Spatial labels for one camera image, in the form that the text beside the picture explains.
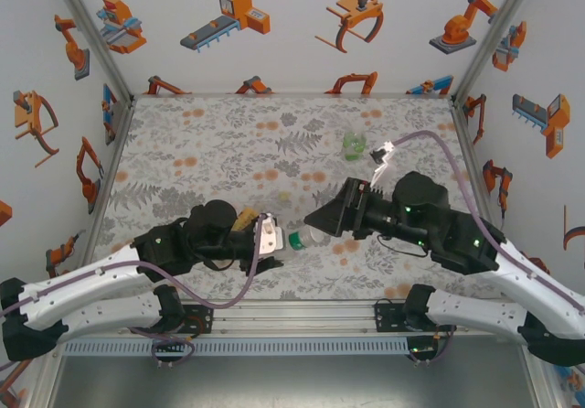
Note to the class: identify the wide aluminium frame rail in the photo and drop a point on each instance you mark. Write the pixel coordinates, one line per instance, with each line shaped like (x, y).
(292, 318)

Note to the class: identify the yellow label plastic bottle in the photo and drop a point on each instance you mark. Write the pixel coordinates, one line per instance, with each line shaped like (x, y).
(244, 219)

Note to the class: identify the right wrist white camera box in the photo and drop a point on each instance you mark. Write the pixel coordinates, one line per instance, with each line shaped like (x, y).
(387, 146)

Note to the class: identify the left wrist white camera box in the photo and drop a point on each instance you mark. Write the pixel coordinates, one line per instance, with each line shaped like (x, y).
(272, 239)

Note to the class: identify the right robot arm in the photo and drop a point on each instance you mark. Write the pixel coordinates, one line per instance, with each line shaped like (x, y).
(471, 312)

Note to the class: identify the aluminium frame leg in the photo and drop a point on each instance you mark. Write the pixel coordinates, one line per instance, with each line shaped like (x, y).
(544, 387)
(43, 383)

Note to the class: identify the white label plastic bottle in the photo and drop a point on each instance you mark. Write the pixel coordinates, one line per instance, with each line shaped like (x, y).
(297, 241)

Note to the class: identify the grey metal bracket plate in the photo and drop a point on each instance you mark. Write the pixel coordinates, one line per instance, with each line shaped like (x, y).
(118, 122)

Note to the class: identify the aluminium table side rail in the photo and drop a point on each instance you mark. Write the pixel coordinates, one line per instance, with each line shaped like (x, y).
(109, 175)
(471, 152)

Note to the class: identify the thin aluminium table rail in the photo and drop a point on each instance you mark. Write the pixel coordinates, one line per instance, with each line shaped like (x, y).
(292, 94)

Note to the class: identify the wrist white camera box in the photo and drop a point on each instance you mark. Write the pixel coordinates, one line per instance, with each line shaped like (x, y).
(272, 239)
(387, 146)

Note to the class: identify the small controller circuit board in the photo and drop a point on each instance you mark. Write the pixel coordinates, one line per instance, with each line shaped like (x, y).
(169, 341)
(422, 348)

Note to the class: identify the green label plastic bottle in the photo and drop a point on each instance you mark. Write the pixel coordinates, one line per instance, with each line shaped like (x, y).
(353, 149)

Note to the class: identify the floral patterned tablecloth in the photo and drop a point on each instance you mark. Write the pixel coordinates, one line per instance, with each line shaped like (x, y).
(205, 129)

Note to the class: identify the yellow bottle cap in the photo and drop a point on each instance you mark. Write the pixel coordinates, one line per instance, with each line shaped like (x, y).
(284, 196)

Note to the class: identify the aluminium frame post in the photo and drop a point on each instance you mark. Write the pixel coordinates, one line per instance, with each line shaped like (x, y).
(492, 37)
(93, 37)

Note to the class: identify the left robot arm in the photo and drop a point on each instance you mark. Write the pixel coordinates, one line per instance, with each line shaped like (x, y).
(114, 309)

